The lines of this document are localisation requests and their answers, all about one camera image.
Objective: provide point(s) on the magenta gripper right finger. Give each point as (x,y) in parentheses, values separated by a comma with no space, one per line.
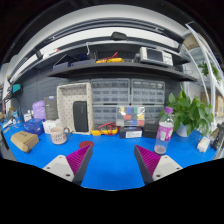
(152,166)

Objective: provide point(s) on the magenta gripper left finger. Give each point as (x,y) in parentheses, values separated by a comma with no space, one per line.
(73,166)

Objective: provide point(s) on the clear bottle purple label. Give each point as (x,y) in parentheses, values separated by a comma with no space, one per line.
(165,131)

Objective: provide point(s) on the red round coaster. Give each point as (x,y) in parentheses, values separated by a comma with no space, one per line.
(85,143)

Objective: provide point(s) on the patterned ceramic mug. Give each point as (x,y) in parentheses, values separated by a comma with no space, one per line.
(59,135)

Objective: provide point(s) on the black flat case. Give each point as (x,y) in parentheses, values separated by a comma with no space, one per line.
(150,130)

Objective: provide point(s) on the black box white label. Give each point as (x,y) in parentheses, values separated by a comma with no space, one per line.
(130,132)

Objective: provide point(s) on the white small box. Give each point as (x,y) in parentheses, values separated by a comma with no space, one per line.
(49,124)

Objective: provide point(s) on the yellow multimeter with leads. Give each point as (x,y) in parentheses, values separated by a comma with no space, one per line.
(109,129)

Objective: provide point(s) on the brown cardboard box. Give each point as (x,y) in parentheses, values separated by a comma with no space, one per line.
(24,141)

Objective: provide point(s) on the white power adapter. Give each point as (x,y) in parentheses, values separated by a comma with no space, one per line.
(203,144)

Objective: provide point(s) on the blue plastic box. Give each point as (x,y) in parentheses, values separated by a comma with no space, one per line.
(34,126)

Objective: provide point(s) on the clear box coloured parts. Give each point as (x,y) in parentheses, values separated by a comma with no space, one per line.
(130,116)

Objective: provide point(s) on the green potted plant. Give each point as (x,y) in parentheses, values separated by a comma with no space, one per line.
(192,113)

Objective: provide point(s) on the dark grey carton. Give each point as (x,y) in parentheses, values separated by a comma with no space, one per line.
(51,108)

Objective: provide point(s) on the purple plastic bag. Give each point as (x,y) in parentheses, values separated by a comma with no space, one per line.
(39,109)

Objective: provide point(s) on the beige perforated tray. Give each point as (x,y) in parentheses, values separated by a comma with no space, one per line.
(68,94)

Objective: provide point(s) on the grey drawer cabinet right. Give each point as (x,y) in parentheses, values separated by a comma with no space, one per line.
(151,95)

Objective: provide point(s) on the grey drawer cabinet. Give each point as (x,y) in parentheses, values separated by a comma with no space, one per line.
(151,95)
(107,94)

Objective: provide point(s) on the grey drawer cabinet left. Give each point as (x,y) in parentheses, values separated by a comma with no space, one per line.
(107,94)

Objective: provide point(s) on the black shelf board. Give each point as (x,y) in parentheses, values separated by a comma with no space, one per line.
(106,70)

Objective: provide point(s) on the white oscilloscope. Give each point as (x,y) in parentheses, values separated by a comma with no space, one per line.
(148,55)

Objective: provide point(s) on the yellow meter on shelf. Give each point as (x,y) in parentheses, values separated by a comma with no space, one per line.
(113,58)

